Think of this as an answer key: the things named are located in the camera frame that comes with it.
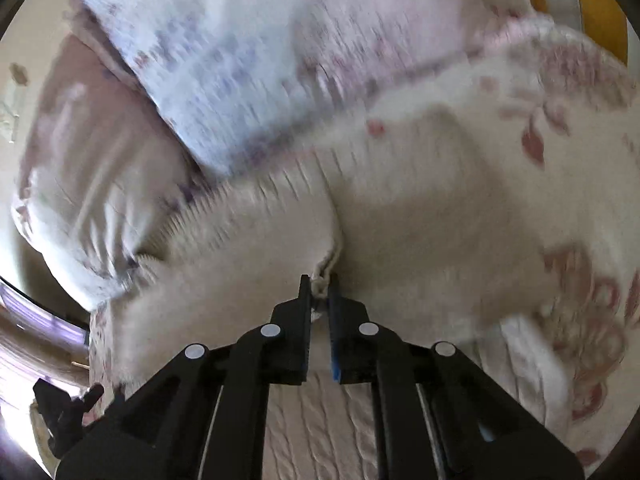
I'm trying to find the yellow wooden headboard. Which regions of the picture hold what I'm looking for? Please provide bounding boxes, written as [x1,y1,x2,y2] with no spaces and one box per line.
[520,0,629,66]

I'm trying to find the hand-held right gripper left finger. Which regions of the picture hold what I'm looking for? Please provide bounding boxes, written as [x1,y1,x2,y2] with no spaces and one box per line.
[55,275,312,480]

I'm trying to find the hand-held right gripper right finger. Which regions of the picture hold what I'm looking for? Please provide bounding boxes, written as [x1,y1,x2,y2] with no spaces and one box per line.
[327,273,586,480]

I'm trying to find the pink floral bed sheet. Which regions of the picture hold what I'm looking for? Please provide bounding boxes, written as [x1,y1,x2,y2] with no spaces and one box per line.
[87,10,640,471]

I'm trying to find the black clamp bracket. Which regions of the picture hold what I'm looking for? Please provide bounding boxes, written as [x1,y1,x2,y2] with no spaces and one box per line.
[32,378,107,458]

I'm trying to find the white purple patterned pillow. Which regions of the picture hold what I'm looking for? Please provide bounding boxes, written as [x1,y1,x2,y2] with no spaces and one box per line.
[70,0,531,181]

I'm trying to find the cream knit sweater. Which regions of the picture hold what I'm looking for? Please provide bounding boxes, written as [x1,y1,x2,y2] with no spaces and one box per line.
[92,102,573,480]

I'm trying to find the pink floral pillow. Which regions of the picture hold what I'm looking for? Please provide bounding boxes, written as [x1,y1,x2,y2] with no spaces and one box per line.
[10,35,216,311]

